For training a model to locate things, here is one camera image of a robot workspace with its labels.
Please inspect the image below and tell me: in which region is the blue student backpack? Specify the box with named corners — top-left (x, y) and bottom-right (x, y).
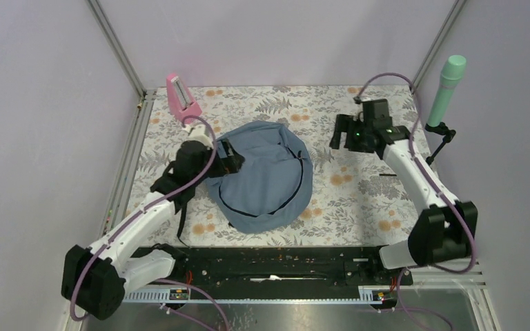
top-left (175, 120), bottom-right (315, 248)

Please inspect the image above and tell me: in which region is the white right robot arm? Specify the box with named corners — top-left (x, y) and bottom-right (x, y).
top-left (329, 99), bottom-right (478, 284)

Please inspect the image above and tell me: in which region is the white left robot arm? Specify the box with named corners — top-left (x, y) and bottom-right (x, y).
top-left (61, 139), bottom-right (245, 321)

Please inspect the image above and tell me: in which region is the floral tablecloth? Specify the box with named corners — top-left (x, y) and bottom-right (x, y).
top-left (143, 86), bottom-right (417, 247)

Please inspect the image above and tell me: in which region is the pink metronome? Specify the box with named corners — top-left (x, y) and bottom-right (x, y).
top-left (166, 73), bottom-right (202, 124)

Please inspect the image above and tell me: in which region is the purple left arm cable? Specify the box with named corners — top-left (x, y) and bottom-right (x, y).
top-left (69, 114), bottom-right (232, 331)

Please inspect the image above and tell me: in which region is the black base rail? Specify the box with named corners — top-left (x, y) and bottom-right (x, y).
top-left (123, 244), bottom-right (415, 303)

